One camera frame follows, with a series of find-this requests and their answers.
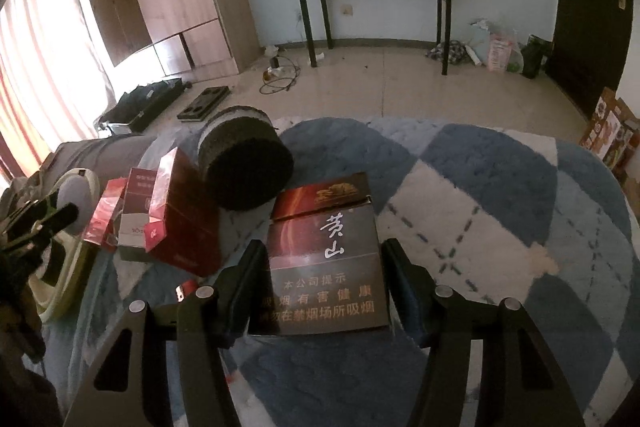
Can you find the bags against wall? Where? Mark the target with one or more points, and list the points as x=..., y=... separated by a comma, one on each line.
x=502, y=52

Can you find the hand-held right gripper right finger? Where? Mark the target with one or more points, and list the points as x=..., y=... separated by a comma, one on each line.
x=406, y=294

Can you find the colourful cardboard box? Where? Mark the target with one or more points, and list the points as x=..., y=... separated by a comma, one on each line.
x=612, y=132

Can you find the cream plastic basin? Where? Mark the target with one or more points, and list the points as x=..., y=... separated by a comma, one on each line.
x=65, y=277

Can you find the black foam cylinder white band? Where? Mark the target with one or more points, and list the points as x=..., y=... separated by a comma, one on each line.
x=250, y=172

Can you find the dark cigarette box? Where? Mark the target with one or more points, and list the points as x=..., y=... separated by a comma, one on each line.
x=325, y=252

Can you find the black open case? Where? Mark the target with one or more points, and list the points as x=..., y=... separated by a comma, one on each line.
x=142, y=104

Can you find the white plastic bag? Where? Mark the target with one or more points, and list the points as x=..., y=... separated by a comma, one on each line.
x=480, y=39

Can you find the dark green bag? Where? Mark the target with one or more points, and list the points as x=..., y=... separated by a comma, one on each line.
x=534, y=57

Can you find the wall outlet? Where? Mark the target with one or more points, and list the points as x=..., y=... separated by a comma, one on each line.
x=347, y=10

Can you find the dark door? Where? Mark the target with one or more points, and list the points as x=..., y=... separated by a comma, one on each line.
x=590, y=7

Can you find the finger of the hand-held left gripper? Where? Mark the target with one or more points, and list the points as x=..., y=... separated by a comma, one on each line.
x=55, y=217

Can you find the small red box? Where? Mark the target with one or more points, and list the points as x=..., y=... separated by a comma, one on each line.
x=102, y=217

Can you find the pink striped curtain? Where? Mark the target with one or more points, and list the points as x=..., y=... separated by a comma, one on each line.
x=35, y=57

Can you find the black foam tray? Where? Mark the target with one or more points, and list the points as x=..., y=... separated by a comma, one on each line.
x=205, y=103

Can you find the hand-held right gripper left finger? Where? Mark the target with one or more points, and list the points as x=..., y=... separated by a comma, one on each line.
x=246, y=292

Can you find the blue white checked blanket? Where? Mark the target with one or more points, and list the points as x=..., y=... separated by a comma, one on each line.
x=475, y=167

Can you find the checked cloth bundle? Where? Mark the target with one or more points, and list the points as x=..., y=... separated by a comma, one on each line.
x=447, y=53

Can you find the white and red box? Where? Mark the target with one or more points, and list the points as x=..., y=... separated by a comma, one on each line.
x=134, y=207

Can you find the large dark red box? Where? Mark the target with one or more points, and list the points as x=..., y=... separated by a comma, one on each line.
x=192, y=227

